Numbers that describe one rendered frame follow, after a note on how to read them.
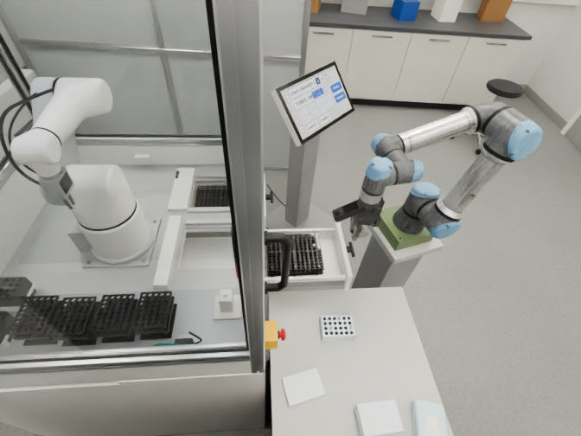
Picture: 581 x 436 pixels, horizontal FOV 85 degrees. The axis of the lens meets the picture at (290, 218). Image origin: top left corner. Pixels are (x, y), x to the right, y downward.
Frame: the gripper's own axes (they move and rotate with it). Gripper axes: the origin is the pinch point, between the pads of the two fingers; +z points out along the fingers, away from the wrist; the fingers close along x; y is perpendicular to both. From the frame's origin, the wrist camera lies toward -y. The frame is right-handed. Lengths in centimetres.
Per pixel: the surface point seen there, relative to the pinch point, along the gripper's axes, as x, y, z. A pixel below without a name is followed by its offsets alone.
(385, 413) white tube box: -57, 3, 19
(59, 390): -47, -94, 11
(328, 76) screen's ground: 105, 5, -15
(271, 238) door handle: -44, -34, -53
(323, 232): 11.4, -7.7, 12.1
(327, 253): 3.4, -6.7, 16.5
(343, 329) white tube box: -28.9, -4.8, 20.6
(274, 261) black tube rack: -4.6, -30.1, 10.4
